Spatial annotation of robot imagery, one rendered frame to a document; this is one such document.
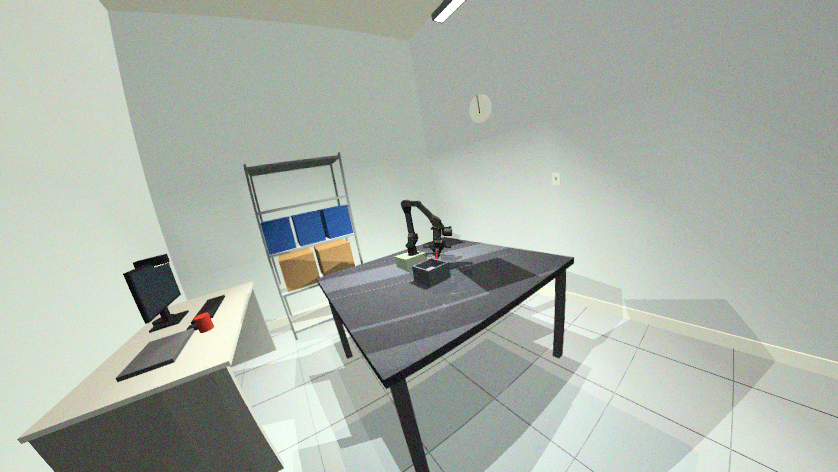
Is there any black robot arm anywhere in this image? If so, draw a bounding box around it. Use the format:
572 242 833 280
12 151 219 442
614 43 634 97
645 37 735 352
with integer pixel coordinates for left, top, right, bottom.
401 200 452 256

